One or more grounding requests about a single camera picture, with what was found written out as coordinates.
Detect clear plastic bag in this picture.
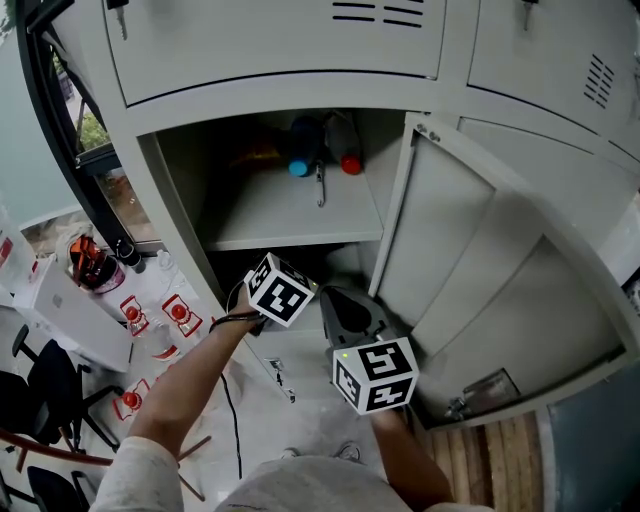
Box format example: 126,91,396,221
0,192,40,296

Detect grey bottle with red cap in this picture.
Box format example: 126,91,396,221
324,112,364,176

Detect teal panel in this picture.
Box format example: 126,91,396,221
546,364,640,512

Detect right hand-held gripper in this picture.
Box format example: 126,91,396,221
319,285,420,416

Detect grey locker door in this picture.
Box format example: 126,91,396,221
367,111,640,431

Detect dark bottle with blue cap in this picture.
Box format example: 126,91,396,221
287,115,325,178

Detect black wrist strap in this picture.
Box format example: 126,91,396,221
208,309,268,335

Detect orange and black bag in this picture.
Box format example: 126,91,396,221
68,235,126,295

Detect person's left forearm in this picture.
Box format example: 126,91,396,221
127,292,267,457

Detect grey metal locker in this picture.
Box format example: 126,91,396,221
47,0,640,431

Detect black window frame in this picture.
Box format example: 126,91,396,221
13,0,166,257

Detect black cable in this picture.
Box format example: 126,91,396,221
219,372,245,481

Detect person's white sleeve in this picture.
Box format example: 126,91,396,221
88,435,185,512

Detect white cardboard box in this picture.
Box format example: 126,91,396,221
12,255,135,374

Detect person's right forearm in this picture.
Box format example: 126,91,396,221
369,407,455,504

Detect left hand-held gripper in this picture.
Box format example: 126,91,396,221
243,252,319,329

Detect small black bottle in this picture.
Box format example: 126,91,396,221
113,237,147,275

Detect black office chair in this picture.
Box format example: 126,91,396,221
0,464,101,512
0,323,126,452

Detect person's grey trousers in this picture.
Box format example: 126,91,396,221
214,455,496,512

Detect clear bottle with red label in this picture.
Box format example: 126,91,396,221
134,319,182,362
118,294,151,337
160,293,204,339
111,378,152,422

